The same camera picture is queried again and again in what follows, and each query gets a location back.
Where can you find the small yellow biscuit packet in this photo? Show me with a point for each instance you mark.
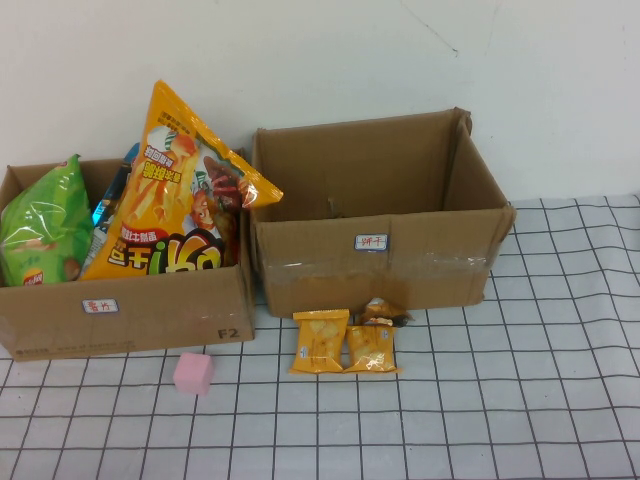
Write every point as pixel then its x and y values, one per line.
pixel 372 350
pixel 320 342

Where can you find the pink foam cube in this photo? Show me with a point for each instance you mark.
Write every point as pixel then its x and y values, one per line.
pixel 192 374

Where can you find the green Lay's chip bag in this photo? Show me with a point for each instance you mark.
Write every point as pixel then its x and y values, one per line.
pixel 45 225

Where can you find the blue black chip bag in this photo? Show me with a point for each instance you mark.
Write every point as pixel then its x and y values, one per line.
pixel 107 200

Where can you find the taped brown cardboard box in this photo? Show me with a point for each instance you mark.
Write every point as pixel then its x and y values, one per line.
pixel 375 165

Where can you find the cardboard box marked F2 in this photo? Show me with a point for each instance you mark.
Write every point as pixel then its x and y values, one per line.
pixel 150 320

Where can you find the large orange chip bag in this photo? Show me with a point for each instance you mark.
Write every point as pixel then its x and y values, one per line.
pixel 165 200

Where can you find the crumpled brown orange snack packet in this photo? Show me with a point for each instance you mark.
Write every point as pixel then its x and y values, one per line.
pixel 382 312

